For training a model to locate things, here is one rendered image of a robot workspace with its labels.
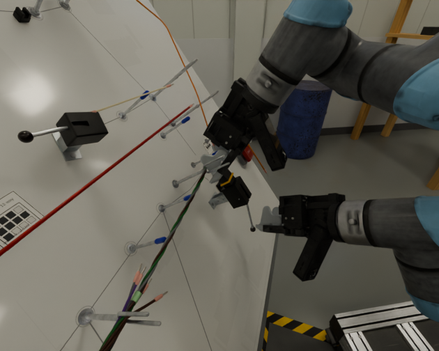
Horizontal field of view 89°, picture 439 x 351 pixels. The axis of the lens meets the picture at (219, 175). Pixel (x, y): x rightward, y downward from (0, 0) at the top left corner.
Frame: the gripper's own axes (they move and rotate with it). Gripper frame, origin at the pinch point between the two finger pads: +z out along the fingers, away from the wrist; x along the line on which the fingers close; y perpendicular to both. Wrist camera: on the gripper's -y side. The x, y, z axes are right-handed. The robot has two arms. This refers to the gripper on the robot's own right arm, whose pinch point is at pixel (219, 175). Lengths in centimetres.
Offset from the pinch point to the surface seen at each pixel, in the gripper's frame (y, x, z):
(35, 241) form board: 13.4, 30.7, -0.3
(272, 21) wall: 51, -266, -12
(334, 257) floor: -108, -91, 73
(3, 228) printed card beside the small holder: 16.3, 31.8, -1.7
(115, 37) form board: 35.8, -5.5, -10.0
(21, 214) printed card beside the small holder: 16.5, 29.7, -1.8
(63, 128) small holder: 19.0, 22.2, -9.8
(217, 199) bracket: -2.9, 0.5, 6.2
